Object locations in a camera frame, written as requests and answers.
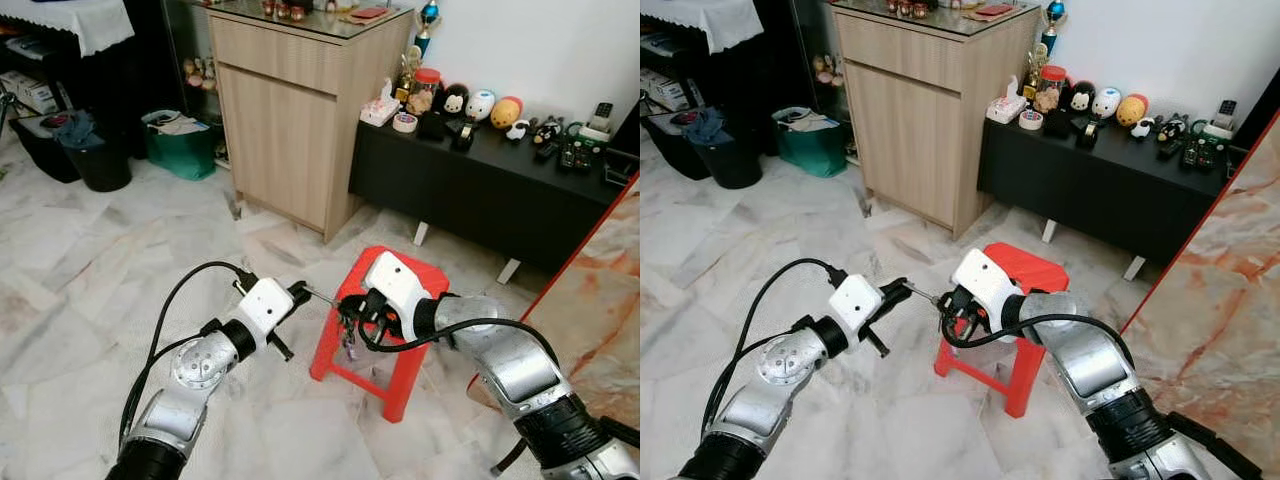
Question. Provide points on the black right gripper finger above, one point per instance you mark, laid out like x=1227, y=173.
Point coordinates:
x=355, y=326
x=950, y=300
x=957, y=328
x=350, y=305

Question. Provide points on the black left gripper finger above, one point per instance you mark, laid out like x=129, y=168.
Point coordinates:
x=877, y=344
x=299, y=293
x=894, y=289
x=282, y=347

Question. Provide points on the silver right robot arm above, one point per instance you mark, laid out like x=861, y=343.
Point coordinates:
x=520, y=370
x=1095, y=365

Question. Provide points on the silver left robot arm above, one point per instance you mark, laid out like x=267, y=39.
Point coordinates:
x=785, y=365
x=195, y=365

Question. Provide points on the red plastic stool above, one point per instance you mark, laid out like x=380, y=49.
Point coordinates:
x=405, y=390
x=1018, y=385

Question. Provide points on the green basket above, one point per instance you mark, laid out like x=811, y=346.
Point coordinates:
x=812, y=155
x=180, y=158

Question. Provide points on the light wooden cabinet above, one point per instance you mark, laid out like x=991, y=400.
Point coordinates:
x=290, y=130
x=915, y=125

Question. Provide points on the black low sideboard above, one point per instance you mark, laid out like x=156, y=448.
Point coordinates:
x=1100, y=190
x=480, y=190

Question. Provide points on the white tape roll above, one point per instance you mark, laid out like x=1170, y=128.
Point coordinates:
x=1031, y=121
x=405, y=123

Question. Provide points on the black pouch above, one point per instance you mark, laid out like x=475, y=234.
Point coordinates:
x=431, y=127
x=1058, y=125

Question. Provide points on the pink white tissue pack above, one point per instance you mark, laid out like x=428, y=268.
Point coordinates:
x=1007, y=108
x=380, y=110

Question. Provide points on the black waste bin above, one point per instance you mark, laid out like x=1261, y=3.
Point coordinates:
x=730, y=170
x=100, y=172

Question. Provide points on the black tape dispenser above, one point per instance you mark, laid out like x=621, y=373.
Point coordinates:
x=463, y=133
x=1088, y=130

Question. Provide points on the orange marble pattern board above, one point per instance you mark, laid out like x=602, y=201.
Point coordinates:
x=600, y=300
x=1220, y=280

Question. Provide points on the red lidded snack jar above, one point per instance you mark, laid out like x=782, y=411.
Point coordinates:
x=1051, y=90
x=426, y=92

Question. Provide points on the small plush dolls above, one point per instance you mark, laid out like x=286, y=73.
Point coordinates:
x=828, y=72
x=200, y=75

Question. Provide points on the black and white plush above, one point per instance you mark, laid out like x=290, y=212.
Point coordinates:
x=455, y=100
x=1080, y=97

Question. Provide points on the small white spotted toy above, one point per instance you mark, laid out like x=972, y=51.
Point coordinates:
x=1144, y=128
x=517, y=130

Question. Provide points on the gold trophy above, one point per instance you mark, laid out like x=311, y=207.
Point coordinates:
x=1032, y=75
x=408, y=75

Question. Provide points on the white and blue plush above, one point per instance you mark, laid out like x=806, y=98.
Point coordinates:
x=481, y=106
x=1107, y=103

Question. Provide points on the black remote control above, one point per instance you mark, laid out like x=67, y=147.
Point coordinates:
x=546, y=151
x=1171, y=149

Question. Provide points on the yellow and red plush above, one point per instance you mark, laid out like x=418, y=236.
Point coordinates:
x=1133, y=110
x=507, y=112

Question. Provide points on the grey blue cloth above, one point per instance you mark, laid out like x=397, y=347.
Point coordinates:
x=705, y=128
x=78, y=130

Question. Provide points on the small black white toy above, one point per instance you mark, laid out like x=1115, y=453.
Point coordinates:
x=548, y=131
x=1174, y=128

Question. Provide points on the green and black gadget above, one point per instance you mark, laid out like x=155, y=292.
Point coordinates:
x=578, y=150
x=1205, y=148

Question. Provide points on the dark storage bag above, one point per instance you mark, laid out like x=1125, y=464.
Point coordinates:
x=35, y=150
x=665, y=150

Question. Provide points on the small brown bottles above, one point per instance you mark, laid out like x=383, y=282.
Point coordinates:
x=285, y=10
x=907, y=9

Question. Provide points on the flat red case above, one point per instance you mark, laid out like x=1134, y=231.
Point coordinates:
x=994, y=11
x=369, y=13

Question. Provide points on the blue trophy cup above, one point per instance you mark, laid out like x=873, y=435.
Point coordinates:
x=429, y=15
x=1054, y=14

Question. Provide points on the white cardboard box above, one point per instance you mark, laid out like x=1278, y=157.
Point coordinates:
x=28, y=92
x=660, y=90

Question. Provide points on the white lace tablecloth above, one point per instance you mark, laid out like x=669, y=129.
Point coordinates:
x=710, y=22
x=80, y=25

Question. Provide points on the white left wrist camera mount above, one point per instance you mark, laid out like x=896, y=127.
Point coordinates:
x=265, y=305
x=855, y=303

